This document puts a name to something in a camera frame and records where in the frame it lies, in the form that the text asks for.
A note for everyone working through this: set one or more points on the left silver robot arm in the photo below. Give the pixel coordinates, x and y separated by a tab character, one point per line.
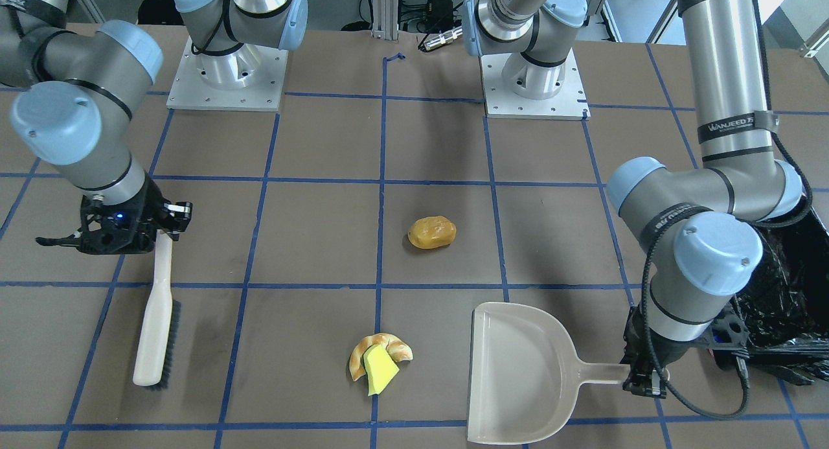
698	225

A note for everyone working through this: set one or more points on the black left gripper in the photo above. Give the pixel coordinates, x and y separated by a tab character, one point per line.
649	353

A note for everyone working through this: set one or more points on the beige plastic dustpan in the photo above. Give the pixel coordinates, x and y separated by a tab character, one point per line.
525	375

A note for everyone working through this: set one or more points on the yellow green sponge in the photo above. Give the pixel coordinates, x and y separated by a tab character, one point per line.
380	369

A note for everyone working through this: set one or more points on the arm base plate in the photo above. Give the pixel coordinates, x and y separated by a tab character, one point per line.
250	79
516	89

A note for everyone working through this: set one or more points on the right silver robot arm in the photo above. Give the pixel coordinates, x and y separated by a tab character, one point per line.
80	93

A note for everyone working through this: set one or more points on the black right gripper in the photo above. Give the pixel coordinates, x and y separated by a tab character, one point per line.
147	201

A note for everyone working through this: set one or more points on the brown toy potato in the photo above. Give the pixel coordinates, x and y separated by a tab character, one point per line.
432	232

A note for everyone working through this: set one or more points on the aluminium frame post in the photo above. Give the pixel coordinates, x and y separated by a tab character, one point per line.
385	19

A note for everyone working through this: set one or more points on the beige brush with dark bristles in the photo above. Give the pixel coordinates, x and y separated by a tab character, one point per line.
153	361

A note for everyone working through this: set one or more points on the toy croissant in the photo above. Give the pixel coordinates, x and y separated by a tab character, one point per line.
397	349

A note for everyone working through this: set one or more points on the bin with black bag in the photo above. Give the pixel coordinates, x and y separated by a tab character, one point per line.
785	304

